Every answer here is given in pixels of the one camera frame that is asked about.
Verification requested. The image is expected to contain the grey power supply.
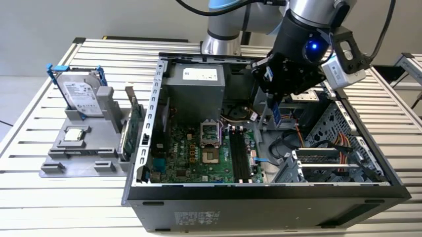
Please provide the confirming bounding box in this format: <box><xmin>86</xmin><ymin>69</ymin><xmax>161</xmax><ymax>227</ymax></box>
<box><xmin>164</xmin><ymin>63</ymin><xmax>228</xmax><ymax>124</ymax></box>

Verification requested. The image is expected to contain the blue flat wire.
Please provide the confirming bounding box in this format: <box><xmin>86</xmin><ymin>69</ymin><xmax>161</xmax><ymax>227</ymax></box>
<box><xmin>254</xmin><ymin>157</ymin><xmax>285</xmax><ymax>165</ymax></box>

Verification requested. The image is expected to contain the thin locking lever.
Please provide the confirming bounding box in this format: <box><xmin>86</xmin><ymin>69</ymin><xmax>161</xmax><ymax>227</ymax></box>
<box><xmin>218</xmin><ymin>124</ymin><xmax>232</xmax><ymax>147</ymax></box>

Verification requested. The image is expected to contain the grey parts rack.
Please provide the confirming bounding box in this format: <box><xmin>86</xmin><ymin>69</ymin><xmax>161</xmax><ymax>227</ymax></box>
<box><xmin>39</xmin><ymin>86</ymin><xmax>146</xmax><ymax>178</ymax></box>

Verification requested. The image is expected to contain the hard disk in blue carrier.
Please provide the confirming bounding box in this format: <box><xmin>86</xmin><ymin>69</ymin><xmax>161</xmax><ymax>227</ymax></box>
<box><xmin>46</xmin><ymin>63</ymin><xmax>106</xmax><ymax>118</ymax></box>

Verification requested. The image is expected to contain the metal slat side table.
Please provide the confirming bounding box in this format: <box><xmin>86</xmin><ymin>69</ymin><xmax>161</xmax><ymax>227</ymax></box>
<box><xmin>391</xmin><ymin>52</ymin><xmax>422</xmax><ymax>89</ymax></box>

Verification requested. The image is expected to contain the black PC case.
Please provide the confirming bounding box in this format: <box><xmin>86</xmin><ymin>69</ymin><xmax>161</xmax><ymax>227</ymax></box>
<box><xmin>121</xmin><ymin>51</ymin><xmax>413</xmax><ymax>233</ymax></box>

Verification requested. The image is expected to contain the green motherboard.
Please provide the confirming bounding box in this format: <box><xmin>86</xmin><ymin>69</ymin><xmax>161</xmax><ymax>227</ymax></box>
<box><xmin>150</xmin><ymin>122</ymin><xmax>265</xmax><ymax>184</ymax></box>

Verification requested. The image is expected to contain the black wire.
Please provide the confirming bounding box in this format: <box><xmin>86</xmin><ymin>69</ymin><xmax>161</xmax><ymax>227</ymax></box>
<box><xmin>268</xmin><ymin>130</ymin><xmax>300</xmax><ymax>165</ymax></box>

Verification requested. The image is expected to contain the orange yellow red wire bundle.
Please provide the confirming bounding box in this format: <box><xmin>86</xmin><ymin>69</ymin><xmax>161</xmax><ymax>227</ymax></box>
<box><xmin>336</xmin><ymin>132</ymin><xmax>353</xmax><ymax>173</ymax></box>

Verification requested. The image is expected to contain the metal socket cover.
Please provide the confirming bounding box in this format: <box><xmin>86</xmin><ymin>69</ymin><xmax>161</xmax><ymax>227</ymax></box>
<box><xmin>201</xmin><ymin>120</ymin><xmax>222</xmax><ymax>147</ymax></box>

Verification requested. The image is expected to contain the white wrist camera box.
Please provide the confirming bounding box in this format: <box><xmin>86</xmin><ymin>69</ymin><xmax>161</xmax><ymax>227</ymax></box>
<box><xmin>321</xmin><ymin>56</ymin><xmax>369</xmax><ymax>89</ymax></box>

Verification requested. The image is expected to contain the green graphics card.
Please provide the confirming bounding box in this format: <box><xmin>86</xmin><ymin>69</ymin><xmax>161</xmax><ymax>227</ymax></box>
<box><xmin>118</xmin><ymin>85</ymin><xmax>146</xmax><ymax>161</ymax></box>

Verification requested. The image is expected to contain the silver CPU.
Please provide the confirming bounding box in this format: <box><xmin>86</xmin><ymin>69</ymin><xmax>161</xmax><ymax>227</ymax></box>
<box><xmin>65</xmin><ymin>128</ymin><xmax>86</xmax><ymax>141</ymax></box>

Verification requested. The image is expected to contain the thin orange wire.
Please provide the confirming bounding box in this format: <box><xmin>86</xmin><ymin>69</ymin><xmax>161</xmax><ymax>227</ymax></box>
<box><xmin>294</xmin><ymin>124</ymin><xmax>305</xmax><ymax>149</ymax></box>

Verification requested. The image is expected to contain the black camera cable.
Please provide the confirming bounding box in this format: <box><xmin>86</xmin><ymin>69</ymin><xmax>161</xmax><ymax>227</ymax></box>
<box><xmin>369</xmin><ymin>0</ymin><xmax>397</xmax><ymax>65</ymax></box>

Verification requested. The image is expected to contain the CPU socket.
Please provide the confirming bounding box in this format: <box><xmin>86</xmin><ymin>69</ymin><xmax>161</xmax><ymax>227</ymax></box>
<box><xmin>202</xmin><ymin>147</ymin><xmax>221</xmax><ymax>165</ymax></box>

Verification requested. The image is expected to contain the round black speaker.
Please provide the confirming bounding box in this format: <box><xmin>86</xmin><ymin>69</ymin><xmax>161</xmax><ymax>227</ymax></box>
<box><xmin>228</xmin><ymin>106</ymin><xmax>254</xmax><ymax>121</ymax></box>

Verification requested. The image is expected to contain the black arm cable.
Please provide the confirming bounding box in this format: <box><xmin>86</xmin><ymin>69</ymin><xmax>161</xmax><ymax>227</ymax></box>
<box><xmin>174</xmin><ymin>0</ymin><xmax>288</xmax><ymax>17</ymax></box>

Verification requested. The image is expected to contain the RAM stick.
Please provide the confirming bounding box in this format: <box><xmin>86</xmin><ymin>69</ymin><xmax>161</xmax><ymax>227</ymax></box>
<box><xmin>265</xmin><ymin>66</ymin><xmax>285</xmax><ymax>125</ymax></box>
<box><xmin>65</xmin><ymin>149</ymin><xmax>113</xmax><ymax>157</ymax></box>

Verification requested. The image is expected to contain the grey metal disk bay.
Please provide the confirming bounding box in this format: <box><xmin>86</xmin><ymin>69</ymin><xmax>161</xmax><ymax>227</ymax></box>
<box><xmin>273</xmin><ymin>147</ymin><xmax>364</xmax><ymax>183</ymax></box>

